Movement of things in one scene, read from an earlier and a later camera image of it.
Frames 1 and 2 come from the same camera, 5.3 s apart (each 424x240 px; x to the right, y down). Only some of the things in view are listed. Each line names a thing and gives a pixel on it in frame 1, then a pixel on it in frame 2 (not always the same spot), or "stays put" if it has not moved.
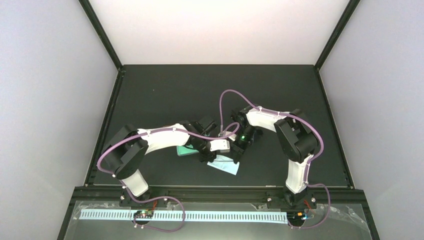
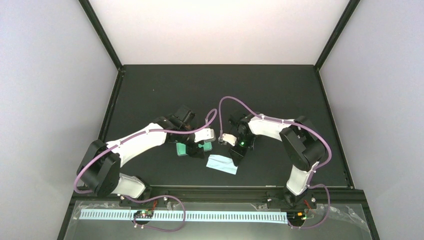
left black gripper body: (203, 158) to (193, 152)
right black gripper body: (236, 151) stays put
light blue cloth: (225, 163) stays put
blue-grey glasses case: (186, 150) stays put
